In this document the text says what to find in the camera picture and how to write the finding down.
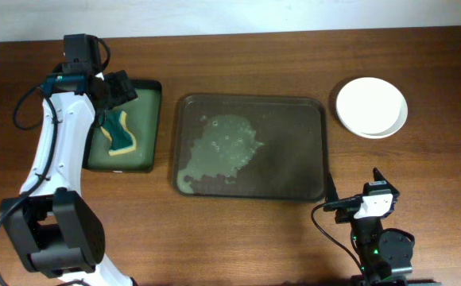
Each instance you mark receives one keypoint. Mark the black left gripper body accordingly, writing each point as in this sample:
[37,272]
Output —
[120,91]

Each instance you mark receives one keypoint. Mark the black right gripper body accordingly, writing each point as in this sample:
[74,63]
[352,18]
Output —
[346,210]

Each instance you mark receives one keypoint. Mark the yellow and green sponge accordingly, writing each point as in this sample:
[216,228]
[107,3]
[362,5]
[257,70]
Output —
[115,129]

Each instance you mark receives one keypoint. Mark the white plate with yellow stain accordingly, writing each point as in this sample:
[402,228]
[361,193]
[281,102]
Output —
[370,107]

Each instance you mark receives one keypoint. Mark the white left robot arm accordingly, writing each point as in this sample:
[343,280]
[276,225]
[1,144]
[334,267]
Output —
[53,231]

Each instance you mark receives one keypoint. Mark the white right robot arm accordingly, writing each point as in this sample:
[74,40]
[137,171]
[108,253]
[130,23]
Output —
[384,254]

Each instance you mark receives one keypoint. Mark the black tray with soapy water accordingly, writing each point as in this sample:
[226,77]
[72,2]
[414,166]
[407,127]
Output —
[142,121]

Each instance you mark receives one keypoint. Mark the dark brown serving tray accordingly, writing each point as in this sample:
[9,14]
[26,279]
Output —
[251,147]

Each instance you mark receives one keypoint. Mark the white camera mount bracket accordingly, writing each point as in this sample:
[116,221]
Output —
[374,206]

